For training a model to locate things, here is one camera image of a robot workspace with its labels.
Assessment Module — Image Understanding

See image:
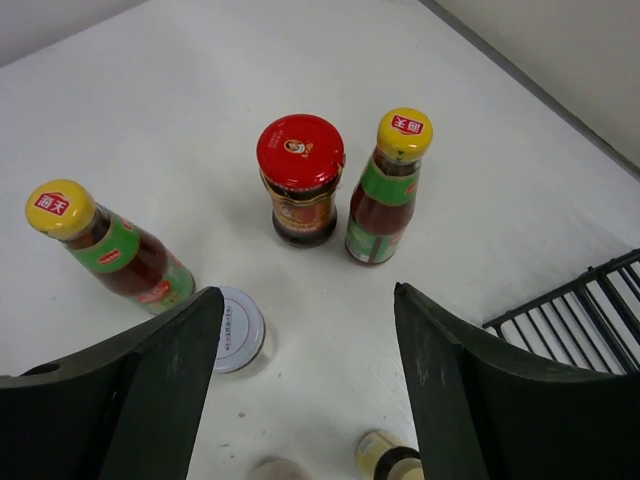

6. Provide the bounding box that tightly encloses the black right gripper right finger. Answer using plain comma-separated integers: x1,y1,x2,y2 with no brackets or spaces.
394,283,639,479

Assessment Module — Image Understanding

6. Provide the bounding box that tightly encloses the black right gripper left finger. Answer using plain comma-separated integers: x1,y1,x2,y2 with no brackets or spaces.
1,287,222,480

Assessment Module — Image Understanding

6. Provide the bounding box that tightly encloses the red-lid chili sauce jar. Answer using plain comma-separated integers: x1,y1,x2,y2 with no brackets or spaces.
256,113,346,248

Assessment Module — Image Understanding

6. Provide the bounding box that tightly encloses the yellow-capped green-label sauce bottle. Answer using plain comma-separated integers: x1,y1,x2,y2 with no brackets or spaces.
25,179,196,315

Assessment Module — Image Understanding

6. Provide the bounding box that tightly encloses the white-lid glass jar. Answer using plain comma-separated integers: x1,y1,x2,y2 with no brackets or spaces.
213,287,274,377

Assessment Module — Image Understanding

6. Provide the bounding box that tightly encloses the small brown-cap yellow bottle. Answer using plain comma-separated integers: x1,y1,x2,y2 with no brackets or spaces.
355,430,425,480

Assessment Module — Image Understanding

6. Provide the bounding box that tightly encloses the black wire rack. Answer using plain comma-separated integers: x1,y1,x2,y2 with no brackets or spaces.
482,249,639,375

